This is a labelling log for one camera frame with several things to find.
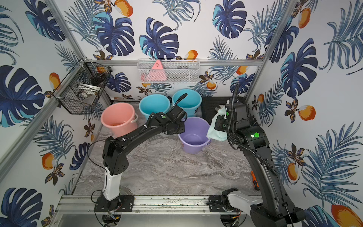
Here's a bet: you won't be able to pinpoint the black tool case orange latches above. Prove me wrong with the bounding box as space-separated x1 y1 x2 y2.
201 96 253 126

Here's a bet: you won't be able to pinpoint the purple plastic bucket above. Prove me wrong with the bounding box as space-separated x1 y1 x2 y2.
178 117 211 154

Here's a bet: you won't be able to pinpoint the black wire basket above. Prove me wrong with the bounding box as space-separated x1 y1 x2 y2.
52 59 112 115

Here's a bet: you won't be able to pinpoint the teal bucket with label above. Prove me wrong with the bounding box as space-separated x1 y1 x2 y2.
172 89 202 117

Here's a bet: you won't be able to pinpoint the light teal cloth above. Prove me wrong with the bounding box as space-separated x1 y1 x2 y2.
207 105 227 141

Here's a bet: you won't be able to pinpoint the pink plastic bucket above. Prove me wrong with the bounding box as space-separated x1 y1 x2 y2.
101 103 138 138

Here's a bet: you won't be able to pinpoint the teal plastic bucket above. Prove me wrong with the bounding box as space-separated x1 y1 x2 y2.
139 94 170 119

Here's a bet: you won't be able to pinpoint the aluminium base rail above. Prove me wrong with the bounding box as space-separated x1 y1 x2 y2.
55 195 262 215

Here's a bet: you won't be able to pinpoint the pink triangle item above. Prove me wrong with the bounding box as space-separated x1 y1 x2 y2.
146 60 167 82

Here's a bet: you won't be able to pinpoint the clear wall shelf basket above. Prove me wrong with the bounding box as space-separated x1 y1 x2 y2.
137 59 200 83

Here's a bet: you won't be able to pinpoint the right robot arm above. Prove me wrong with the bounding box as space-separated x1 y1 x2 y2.
215 83 306 227

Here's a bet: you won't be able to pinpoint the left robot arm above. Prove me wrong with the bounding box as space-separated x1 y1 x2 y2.
102 93 188 201

